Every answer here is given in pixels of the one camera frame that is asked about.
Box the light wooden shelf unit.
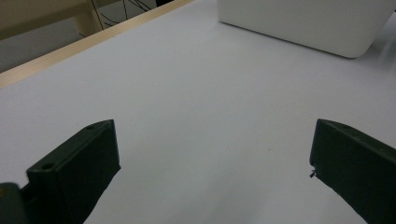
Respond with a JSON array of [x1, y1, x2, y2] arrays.
[[0, 0, 105, 42]]

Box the white board sheet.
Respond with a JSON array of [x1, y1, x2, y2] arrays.
[[0, 0, 396, 224]]

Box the bundle of black cables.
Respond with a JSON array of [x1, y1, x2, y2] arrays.
[[91, 0, 157, 30]]

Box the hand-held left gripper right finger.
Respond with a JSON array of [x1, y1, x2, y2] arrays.
[[309, 118, 396, 224]]

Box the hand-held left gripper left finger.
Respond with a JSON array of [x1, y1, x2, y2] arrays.
[[25, 119, 122, 224]]

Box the white plastic storage box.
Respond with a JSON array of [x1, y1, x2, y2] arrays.
[[217, 0, 396, 60]]

